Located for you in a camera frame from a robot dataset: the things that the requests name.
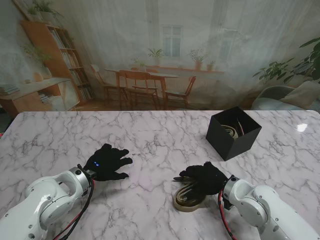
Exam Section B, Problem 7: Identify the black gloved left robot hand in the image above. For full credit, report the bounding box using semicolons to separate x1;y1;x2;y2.
83;143;133;182

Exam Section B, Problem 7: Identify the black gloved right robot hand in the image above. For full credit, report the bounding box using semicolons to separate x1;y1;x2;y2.
173;161;230;196

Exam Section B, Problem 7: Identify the beige woven belt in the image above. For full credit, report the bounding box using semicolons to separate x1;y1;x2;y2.
173;176;208;213
219;123;242;139

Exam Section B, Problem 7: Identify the black storage box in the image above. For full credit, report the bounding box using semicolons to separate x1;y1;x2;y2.
205;106;263;161

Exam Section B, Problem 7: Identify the printed room scene backdrop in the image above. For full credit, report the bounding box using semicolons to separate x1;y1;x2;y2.
0;0;320;112

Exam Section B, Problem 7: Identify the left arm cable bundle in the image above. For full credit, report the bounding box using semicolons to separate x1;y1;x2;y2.
51;178;98;240

